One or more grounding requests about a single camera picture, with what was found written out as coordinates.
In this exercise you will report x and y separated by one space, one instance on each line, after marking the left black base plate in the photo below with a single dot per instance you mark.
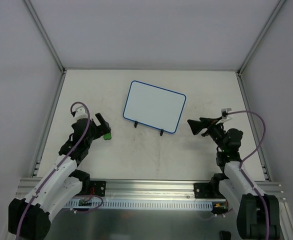
97 187

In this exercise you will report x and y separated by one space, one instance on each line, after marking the right aluminium frame post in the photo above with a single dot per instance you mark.
261 35

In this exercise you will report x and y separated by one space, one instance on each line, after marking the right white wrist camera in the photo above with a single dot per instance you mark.
225 115

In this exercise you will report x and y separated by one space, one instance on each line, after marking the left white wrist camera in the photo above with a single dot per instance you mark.
79 113

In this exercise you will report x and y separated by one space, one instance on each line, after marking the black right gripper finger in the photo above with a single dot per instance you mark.
196 129
203 122

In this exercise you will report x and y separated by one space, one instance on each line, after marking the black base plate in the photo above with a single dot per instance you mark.
207 190
97 187

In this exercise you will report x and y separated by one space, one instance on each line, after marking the left aluminium frame post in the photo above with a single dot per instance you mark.
43 33

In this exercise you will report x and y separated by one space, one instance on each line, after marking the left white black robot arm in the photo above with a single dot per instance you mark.
30 217

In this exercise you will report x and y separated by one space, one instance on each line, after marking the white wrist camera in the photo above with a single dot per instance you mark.
79 113
225 115

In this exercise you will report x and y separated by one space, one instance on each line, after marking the aluminium mounting rail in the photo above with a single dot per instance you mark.
154 190

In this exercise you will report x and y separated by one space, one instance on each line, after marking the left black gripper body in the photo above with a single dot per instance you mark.
100 125

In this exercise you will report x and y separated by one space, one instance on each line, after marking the aluminium frame post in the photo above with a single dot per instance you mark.
43 33
261 35

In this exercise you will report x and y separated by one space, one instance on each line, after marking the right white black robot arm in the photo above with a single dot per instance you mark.
257 213

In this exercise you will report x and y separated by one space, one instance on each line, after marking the white slotted cable duct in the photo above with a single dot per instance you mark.
118 204

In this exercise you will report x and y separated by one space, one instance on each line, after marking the blue framed whiteboard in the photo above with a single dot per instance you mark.
154 106

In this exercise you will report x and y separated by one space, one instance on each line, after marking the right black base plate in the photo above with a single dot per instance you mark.
207 190

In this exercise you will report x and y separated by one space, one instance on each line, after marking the green black whiteboard eraser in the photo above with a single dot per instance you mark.
107 136

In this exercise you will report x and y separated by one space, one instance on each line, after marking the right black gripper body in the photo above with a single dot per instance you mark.
208 126

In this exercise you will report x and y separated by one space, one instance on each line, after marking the black object at bottom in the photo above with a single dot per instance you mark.
225 235

